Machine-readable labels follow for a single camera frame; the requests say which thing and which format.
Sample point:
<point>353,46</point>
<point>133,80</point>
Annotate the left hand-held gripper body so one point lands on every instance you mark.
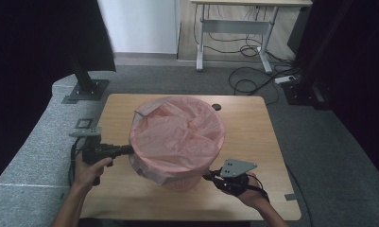
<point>94,153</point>

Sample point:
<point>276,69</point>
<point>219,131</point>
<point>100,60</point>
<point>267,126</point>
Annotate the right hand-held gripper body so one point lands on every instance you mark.
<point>236,181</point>

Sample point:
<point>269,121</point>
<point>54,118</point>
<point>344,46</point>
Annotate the pink plastic mesh basket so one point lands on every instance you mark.
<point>184,184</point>

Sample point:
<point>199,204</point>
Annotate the pink plastic trash bag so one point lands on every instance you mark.
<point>177,138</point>

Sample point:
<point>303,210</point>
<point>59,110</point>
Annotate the person's left hand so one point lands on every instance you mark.
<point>84,173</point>

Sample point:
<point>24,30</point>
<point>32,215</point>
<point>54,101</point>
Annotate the person's right hand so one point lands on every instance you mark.
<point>253,197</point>

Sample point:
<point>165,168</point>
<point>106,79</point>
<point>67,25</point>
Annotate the grey floor tape marker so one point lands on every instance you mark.
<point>83,123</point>

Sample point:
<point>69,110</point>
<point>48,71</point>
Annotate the grey tape strip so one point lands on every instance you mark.
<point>291,197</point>

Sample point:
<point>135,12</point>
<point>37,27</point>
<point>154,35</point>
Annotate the black stand with dark base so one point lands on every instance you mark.
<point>303,94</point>

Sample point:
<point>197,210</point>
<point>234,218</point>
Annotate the black curtain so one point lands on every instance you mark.
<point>366,78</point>
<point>26,63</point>

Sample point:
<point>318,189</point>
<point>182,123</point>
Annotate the white power strip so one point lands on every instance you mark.
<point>284,79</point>

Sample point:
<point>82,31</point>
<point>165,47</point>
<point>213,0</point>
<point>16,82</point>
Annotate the black stand with base plate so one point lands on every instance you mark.
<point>86,90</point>

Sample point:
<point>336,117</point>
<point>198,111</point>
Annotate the white wall panel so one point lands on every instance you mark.
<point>140,25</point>

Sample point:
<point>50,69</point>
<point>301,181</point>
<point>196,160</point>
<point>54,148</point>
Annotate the desk with grey metal frame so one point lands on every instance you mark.
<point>234,26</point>

